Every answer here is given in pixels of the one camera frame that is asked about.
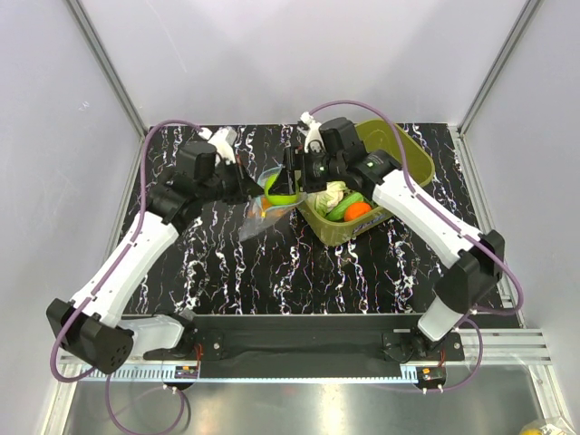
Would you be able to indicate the olive green plastic bin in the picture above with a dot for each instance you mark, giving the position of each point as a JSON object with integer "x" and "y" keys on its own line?
{"x": 376, "y": 135}

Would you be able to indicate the orange toy fruit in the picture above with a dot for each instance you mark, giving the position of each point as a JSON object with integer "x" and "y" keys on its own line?
{"x": 356, "y": 210}

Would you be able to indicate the green toy cucumber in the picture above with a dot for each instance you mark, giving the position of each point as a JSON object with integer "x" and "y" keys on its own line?
{"x": 337, "y": 213}

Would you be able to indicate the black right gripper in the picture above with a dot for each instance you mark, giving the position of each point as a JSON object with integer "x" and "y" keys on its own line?
{"x": 285, "y": 183}

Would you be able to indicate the aluminium frame rail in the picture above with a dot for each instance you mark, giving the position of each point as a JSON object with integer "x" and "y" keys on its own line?
{"x": 506, "y": 348}

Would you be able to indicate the orange toy carrot pieces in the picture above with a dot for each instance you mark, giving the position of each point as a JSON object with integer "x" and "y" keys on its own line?
{"x": 262, "y": 209}

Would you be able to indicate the clear zip top bag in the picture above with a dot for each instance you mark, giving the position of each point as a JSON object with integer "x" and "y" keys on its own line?
{"x": 252, "y": 227}

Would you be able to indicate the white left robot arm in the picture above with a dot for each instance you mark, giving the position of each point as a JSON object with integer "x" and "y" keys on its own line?
{"x": 89, "y": 325}

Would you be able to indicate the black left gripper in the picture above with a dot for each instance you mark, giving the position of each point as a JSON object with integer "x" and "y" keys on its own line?
{"x": 246, "y": 187}

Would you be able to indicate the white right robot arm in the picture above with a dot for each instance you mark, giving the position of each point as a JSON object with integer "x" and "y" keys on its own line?
{"x": 333, "y": 151}

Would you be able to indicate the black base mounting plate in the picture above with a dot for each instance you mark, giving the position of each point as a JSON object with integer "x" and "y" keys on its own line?
{"x": 301, "y": 346}

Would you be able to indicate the white toy cauliflower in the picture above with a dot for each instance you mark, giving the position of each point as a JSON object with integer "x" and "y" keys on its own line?
{"x": 325, "y": 201}

